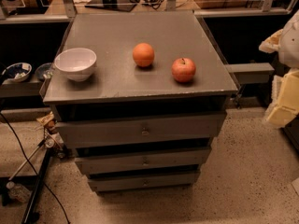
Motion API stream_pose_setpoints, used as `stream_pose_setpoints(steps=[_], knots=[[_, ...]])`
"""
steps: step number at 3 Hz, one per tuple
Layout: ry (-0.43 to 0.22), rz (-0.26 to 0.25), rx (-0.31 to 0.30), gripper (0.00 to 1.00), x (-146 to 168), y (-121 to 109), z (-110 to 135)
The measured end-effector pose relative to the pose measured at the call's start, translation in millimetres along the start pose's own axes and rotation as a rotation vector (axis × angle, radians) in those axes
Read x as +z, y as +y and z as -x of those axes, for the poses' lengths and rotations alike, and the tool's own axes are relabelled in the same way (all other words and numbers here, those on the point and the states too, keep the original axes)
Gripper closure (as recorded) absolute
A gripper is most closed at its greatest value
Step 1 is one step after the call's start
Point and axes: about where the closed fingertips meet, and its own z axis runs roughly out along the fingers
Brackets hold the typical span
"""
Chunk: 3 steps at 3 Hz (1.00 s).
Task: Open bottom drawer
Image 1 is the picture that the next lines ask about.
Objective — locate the grey bottom drawer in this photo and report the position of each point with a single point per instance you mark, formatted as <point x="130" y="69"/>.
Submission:
<point x="143" y="181"/>

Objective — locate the grey drawer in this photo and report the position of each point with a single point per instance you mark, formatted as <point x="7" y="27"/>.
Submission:
<point x="112" y="132"/>
<point x="143" y="181"/>
<point x="142" y="160"/>

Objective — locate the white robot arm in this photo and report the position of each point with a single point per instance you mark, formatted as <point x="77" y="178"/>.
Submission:
<point x="285" y="42"/>

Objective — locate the grey middle drawer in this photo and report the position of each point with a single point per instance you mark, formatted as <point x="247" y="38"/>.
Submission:
<point x="142" y="160"/>

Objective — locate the grey drawer cabinet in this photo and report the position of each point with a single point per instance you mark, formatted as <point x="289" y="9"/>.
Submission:
<point x="119" y="88"/>

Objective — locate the grey top drawer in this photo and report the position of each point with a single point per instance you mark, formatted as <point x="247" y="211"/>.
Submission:
<point x="112" y="132"/>

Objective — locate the grey side shelf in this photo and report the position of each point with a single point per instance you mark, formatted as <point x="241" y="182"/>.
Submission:
<point x="250" y="73"/>

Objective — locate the red apple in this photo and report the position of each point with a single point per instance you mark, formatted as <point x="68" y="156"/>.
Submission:
<point x="183" y="70"/>

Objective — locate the orange fruit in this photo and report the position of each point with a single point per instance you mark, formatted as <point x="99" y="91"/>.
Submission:
<point x="143" y="54"/>

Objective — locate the black monitor base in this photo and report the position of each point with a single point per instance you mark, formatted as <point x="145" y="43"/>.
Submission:
<point x="113" y="5"/>

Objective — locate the white ceramic bowl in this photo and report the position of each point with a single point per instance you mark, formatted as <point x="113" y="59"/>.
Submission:
<point x="76" y="64"/>

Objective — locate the black tripod stand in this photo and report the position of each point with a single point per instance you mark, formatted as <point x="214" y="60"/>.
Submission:
<point x="30" y="216"/>

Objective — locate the crumpled snack wrapper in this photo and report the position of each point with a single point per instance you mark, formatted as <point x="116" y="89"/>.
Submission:
<point x="48" y="122"/>

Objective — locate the small dark bowl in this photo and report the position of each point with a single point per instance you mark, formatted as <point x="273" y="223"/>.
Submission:
<point x="44" y="71"/>

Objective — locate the blue patterned bowl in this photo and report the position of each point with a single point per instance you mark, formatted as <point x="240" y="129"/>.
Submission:
<point x="18" y="72"/>

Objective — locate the clear plastic bottle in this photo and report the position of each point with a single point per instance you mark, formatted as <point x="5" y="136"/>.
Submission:
<point x="18" y="192"/>

